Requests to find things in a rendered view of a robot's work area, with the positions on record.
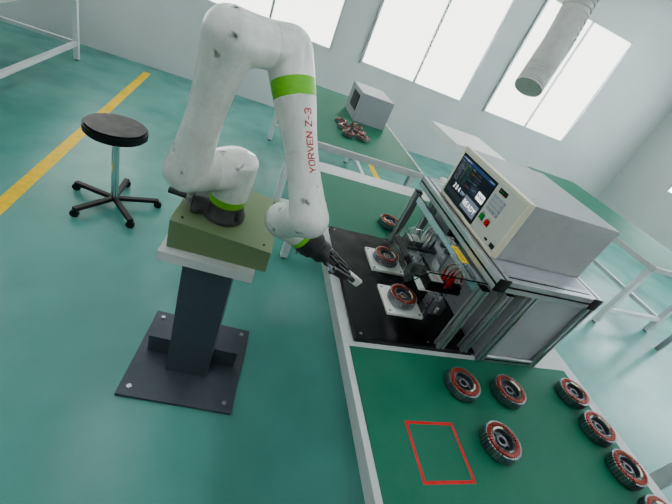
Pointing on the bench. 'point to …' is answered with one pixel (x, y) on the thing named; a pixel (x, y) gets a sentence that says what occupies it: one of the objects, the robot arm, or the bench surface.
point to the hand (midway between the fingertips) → (353, 278)
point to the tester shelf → (500, 278)
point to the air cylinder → (433, 303)
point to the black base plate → (352, 249)
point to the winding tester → (533, 219)
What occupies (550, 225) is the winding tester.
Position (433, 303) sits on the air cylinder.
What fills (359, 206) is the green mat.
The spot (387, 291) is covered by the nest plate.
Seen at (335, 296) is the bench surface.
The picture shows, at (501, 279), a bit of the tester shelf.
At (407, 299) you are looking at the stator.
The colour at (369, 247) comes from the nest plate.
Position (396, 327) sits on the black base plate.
